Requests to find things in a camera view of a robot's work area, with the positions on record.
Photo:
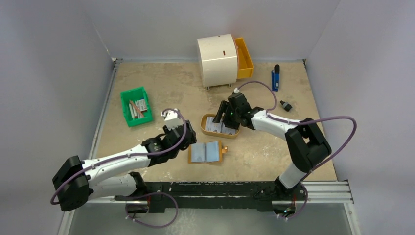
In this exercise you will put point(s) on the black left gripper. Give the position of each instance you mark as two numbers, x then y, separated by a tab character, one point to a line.
192	139

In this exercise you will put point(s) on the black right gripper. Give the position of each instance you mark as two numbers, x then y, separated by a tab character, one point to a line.
225	110

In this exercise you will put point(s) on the white patterned credit card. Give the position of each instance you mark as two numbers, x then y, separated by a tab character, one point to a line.
213	127

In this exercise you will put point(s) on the yellow leather card holder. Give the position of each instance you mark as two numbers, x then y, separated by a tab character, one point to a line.
206	152

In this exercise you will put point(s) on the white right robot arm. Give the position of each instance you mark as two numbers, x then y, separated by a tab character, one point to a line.
306	143

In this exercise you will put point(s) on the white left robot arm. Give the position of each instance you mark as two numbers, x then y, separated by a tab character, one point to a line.
77	181

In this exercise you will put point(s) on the card pack in bin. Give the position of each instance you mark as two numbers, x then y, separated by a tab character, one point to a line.
141	104

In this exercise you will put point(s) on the tan oval tray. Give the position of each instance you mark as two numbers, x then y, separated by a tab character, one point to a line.
203	122

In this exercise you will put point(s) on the yellow open drawer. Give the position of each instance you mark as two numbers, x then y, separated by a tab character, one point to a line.
245	64

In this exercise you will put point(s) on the pens in green bin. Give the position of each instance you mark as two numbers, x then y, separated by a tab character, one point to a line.
137	114

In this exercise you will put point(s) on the green plastic bin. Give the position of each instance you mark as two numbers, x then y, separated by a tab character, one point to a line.
135	94

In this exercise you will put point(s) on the cream round drawer cabinet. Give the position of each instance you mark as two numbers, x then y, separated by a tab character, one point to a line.
218	60

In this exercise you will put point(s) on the blue black marker tool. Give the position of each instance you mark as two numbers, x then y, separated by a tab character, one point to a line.
275	78

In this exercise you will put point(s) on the small black knob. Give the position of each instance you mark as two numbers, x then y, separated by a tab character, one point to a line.
286	106

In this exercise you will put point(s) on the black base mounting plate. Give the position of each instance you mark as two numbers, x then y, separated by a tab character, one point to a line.
263	196

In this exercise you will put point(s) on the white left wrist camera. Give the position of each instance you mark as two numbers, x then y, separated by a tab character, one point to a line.
171	118

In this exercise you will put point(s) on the aluminium frame rail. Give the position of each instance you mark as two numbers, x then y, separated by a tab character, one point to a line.
252	156

